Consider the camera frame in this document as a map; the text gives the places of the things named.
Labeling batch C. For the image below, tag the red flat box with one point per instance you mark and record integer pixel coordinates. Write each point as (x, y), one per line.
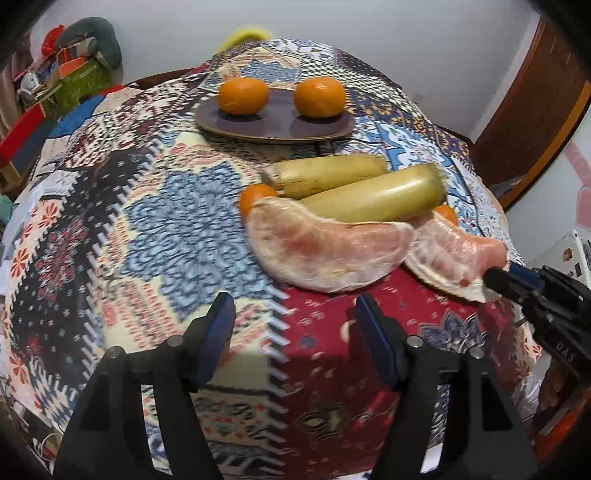
(21, 138)

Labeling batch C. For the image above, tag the white box with stickers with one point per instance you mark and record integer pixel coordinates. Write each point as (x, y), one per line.
(565, 254)

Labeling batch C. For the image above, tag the orange box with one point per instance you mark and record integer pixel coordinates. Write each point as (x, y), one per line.
(74, 65)

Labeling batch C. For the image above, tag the large orange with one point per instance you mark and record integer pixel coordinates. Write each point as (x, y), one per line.
(243, 96)
(319, 97)

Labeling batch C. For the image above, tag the thin peeled sugarcane piece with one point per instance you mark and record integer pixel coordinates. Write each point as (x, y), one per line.
(332, 175)

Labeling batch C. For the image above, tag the patchwork patterned tablecloth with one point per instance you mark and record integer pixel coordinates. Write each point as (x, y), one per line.
(161, 221)

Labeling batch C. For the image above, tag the grey-green plush cushion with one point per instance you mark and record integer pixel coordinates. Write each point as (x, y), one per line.
(99, 41)

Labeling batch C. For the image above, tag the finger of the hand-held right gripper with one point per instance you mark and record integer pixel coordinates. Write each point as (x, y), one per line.
(526, 277)
(496, 280)

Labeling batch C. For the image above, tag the yellow fuzzy object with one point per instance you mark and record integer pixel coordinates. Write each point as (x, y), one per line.
(244, 37)

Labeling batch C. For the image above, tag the orange cloth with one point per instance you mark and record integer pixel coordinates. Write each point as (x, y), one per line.
(561, 420)

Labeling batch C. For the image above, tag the large pomelo segment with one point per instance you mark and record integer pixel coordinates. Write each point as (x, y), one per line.
(323, 249)

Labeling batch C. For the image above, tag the thick peeled sugarcane piece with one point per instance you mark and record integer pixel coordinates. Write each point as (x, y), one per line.
(383, 196)

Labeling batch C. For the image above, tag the brown oval plate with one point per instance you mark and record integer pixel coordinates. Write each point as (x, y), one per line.
(277, 117)

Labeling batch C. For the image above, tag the small pomelo segment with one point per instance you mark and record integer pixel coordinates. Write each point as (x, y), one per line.
(448, 258)

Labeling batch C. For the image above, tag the brown wooden door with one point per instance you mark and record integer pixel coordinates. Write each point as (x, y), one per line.
(535, 115)

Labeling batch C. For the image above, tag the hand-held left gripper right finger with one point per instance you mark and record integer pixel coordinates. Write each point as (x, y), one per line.
(378, 341)

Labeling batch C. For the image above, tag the small orange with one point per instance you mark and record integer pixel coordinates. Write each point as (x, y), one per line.
(447, 214)
(254, 199)

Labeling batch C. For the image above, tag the person's right hand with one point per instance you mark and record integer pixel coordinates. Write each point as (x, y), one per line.
(551, 387)

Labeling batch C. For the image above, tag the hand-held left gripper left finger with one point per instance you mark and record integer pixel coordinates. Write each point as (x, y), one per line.
(217, 332)

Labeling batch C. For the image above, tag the red fabric item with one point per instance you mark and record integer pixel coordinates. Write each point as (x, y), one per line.
(53, 39)

